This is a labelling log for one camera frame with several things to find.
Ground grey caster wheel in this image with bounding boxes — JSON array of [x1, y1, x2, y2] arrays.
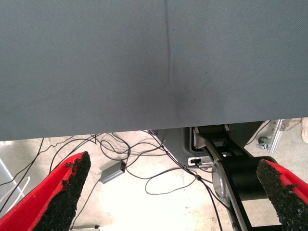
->
[[256, 136, 270, 150]]

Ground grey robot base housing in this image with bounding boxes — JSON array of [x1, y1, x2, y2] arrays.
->
[[150, 127, 215, 169]]

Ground white floor cable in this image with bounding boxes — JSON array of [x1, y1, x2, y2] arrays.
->
[[0, 176, 31, 212]]

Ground grey power adapter box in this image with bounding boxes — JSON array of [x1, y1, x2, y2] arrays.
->
[[100, 161, 127, 185]]

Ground aluminium profile leg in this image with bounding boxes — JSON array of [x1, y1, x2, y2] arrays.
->
[[268, 118, 291, 154]]

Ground black floor cable with bead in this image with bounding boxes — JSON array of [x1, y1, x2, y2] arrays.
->
[[125, 165, 223, 231]]

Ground dark grey table cloth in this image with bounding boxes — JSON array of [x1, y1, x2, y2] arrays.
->
[[0, 0, 308, 142]]

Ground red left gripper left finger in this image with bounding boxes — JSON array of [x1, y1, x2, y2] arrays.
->
[[0, 151, 91, 231]]

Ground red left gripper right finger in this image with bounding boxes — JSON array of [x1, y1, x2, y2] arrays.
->
[[256, 158, 308, 231]]

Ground thin black floor cable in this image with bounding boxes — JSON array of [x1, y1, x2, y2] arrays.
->
[[49, 134, 97, 174], [99, 132, 169, 162], [70, 179, 101, 231], [0, 138, 44, 214]]

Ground short aluminium bar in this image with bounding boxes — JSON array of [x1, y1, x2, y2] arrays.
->
[[71, 224, 101, 231]]

